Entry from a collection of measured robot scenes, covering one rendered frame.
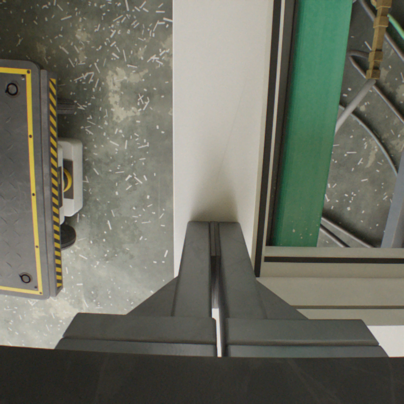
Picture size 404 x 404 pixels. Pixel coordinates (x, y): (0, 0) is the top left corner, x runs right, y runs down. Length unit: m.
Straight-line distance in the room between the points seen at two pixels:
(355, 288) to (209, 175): 0.15
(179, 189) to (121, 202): 1.03
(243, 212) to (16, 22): 1.21
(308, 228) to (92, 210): 1.05
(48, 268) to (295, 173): 0.87
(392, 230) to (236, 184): 0.55
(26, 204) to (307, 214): 0.82
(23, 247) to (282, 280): 0.86
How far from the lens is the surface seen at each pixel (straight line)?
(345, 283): 0.26
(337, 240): 1.02
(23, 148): 0.91
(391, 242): 0.69
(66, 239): 1.16
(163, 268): 1.26
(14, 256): 1.04
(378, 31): 0.96
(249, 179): 0.15
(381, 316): 0.23
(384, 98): 1.24
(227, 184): 0.15
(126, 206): 1.18
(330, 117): 0.24
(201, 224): 0.15
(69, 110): 1.07
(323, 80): 0.23
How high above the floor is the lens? 1.08
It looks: 73 degrees down
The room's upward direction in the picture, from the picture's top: 177 degrees counter-clockwise
